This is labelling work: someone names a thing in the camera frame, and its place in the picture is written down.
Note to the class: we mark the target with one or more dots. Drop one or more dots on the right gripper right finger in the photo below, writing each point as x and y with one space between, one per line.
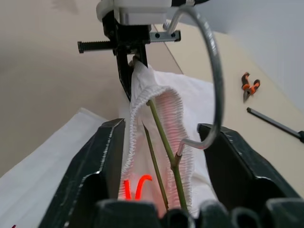
237 171

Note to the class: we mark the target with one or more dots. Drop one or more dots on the black caliper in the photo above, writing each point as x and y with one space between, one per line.
273 121

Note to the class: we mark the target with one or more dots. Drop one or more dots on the white shorts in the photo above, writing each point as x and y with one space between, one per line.
190 95

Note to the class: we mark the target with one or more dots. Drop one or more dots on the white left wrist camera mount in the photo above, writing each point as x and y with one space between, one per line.
137 10

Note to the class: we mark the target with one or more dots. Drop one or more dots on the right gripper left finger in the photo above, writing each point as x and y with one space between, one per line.
95 161

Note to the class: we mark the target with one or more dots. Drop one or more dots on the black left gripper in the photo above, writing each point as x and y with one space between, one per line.
128 35

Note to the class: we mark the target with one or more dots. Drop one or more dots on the orange black pliers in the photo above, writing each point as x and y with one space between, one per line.
249 86

